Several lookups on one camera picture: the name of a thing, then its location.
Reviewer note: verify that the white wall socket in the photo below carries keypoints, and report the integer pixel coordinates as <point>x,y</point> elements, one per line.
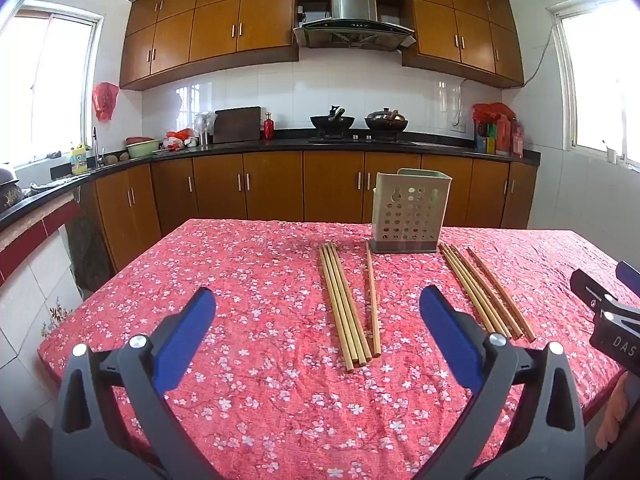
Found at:
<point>459,127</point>

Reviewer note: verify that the group of condiment bottles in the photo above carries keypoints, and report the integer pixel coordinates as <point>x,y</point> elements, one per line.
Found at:
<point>500,140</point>

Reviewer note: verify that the red floral tablecloth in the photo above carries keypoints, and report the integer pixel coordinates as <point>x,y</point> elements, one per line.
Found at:
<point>250,285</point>

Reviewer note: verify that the steel cup with plastic bag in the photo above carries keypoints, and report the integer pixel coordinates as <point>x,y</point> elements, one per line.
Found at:
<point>205,130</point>

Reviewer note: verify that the black kitchen countertop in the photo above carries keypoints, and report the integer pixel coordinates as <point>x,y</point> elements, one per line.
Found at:
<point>290,141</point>

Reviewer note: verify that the red and white plastic bags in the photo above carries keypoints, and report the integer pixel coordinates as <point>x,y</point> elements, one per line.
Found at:
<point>179,139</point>

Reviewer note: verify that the metal faucet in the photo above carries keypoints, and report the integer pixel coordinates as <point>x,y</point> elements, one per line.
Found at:
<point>95,145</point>

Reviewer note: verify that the perforated beige chopstick holder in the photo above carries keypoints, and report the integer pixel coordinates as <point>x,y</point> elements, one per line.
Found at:
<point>410,210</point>

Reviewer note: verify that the red bottle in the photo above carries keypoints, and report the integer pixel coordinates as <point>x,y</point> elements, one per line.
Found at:
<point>269,127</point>

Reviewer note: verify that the dark sack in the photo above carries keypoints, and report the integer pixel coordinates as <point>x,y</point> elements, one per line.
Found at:
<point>87,255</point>

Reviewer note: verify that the dark wooden cutting board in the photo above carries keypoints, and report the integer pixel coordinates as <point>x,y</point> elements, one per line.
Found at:
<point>237,125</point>

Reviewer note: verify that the aluminium frame window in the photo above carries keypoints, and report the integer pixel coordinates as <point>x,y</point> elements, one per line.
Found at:
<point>50,85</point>
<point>600,75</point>

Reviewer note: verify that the black wok with lid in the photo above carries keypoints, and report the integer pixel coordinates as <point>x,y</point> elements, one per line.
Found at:
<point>386,120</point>

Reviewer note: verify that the red hanging plastic bag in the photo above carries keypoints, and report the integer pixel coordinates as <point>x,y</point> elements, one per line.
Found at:
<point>105,100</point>

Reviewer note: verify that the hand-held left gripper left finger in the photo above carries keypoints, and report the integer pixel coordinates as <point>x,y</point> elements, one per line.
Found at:
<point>185,330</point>

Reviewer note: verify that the person's right hand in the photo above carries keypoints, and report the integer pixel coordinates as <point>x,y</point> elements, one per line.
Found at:
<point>616,410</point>

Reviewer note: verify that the wooden base cabinets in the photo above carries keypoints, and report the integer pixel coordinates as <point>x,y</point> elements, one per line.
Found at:
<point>275,185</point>

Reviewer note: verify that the steel range hood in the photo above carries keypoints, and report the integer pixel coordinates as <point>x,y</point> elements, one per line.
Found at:
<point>352,10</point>

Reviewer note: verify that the gas stove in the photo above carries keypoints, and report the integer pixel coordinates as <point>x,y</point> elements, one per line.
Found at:
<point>360,136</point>

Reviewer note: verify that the green basin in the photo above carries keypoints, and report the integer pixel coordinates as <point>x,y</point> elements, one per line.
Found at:
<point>142,150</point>

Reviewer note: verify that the wooden wall cabinet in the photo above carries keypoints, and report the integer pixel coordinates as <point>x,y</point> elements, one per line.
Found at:
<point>460,25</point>
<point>210,30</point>

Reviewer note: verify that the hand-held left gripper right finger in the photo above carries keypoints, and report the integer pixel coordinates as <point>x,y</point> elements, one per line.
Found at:
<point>450,330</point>

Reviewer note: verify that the yellow detergent bottle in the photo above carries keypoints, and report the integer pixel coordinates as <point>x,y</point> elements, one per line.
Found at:
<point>79,160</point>

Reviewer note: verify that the dark clay pot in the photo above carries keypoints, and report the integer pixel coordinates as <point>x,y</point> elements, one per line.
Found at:
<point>7,190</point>

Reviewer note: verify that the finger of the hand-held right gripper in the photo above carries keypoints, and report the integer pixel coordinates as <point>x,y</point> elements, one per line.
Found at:
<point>630,275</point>
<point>595,292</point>

